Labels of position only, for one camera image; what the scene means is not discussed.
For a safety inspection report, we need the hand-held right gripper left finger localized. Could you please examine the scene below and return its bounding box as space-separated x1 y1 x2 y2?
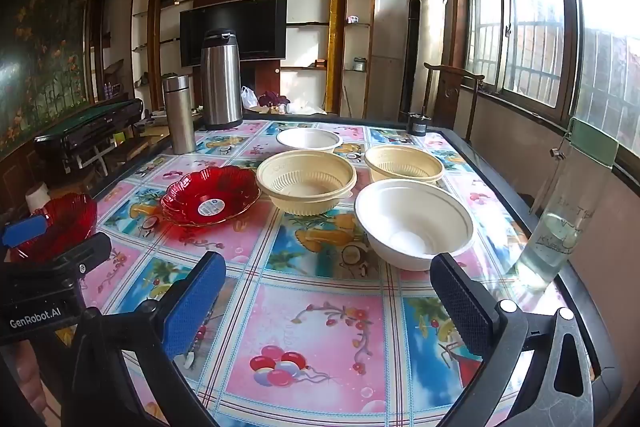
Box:
60 251 228 427

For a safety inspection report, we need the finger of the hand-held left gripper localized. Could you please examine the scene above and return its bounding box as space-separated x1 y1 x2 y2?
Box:
1 213 51 250
10 232 112 281

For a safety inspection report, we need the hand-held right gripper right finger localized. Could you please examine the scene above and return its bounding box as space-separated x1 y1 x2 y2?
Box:
430 252 626 427

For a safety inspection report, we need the small red glass bowl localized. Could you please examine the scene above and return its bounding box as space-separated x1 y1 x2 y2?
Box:
9 193 98 264

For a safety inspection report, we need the white foam bowl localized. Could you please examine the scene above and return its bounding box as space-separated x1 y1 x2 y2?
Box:
275 128 344 154
354 179 475 271

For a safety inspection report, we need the red scalloped glass plate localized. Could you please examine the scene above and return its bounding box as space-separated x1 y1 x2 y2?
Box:
160 165 262 228

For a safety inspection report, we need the beige ribbed plastic bowl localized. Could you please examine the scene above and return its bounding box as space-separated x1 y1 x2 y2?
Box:
255 150 358 216
364 145 445 184

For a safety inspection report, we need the person's left hand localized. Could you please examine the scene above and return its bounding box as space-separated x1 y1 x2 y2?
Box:
0 341 49 416

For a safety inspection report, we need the white paper cup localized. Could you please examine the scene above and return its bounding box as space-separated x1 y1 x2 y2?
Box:
25 184 51 214

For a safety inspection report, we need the green topped black table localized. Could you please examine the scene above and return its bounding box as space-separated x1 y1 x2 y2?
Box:
34 98 146 172

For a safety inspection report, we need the clear glass water bottle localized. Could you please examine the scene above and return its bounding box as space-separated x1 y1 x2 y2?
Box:
512 118 620 293

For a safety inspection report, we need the small steel thermos flask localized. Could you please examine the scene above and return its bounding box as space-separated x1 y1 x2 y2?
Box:
162 75 197 155

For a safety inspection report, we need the small black round holder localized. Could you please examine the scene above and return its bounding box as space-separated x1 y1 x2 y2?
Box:
407 107 431 138

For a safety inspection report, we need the dark wooden chair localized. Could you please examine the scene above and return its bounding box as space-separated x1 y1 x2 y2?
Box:
423 62 486 142

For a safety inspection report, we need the purple cloth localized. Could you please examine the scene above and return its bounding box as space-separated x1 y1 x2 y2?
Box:
257 91 291 108

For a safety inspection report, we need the large steel vacuum carafe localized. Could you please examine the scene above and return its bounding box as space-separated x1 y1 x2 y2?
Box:
200 29 244 131

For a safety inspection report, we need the beige tower air conditioner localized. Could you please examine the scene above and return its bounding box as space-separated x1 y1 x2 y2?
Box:
398 0 447 124

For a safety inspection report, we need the black flat television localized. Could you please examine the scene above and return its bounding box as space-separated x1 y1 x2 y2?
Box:
179 0 288 68

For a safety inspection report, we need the barred window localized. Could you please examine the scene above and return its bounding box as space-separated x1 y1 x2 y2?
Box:
452 0 640 168

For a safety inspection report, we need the floral wall painting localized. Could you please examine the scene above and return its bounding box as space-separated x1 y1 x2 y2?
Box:
0 0 98 158

